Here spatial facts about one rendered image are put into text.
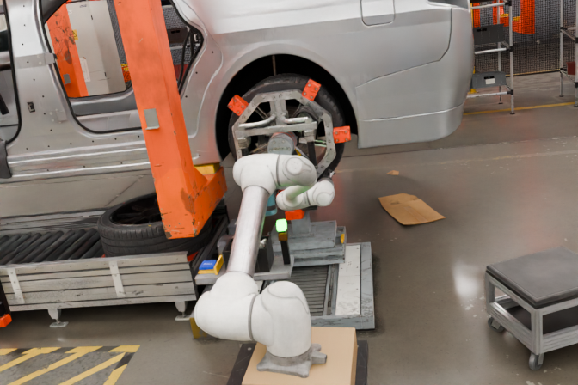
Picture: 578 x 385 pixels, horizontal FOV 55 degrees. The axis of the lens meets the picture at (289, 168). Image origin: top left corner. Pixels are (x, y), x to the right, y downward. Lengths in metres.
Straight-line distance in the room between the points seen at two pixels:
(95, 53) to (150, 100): 4.87
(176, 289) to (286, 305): 1.33
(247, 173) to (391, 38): 1.18
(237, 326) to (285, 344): 0.17
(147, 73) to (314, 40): 0.90
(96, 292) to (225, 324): 1.47
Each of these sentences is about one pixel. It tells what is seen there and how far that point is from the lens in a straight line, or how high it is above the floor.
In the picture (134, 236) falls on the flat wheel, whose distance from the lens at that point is 3.14.
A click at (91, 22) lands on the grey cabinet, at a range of 7.47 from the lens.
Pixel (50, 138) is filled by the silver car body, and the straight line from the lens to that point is 3.58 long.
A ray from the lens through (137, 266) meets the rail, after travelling 3.10.
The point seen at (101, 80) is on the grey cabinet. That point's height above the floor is 0.93.
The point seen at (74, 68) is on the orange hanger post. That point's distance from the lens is 5.92.
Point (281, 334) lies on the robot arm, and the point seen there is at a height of 0.55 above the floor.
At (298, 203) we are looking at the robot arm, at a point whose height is 0.63.
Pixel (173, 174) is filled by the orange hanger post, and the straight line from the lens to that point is 2.71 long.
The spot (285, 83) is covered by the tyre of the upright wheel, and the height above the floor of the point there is 1.15.
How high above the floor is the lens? 1.58
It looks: 17 degrees down
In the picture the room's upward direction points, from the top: 8 degrees counter-clockwise
